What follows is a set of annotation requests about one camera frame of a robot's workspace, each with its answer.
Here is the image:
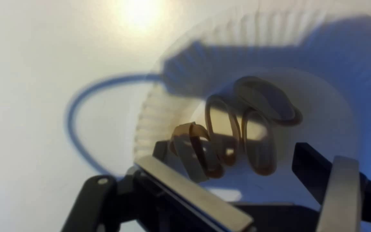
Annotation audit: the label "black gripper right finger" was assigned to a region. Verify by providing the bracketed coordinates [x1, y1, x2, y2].
[291, 140, 371, 232]

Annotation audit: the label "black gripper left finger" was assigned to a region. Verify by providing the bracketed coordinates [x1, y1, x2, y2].
[60, 153, 255, 232]

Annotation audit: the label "brown food pieces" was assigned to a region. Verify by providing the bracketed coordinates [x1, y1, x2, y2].
[166, 74, 304, 180]

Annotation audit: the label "white round plate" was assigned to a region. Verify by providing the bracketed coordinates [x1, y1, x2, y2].
[132, 0, 371, 208]

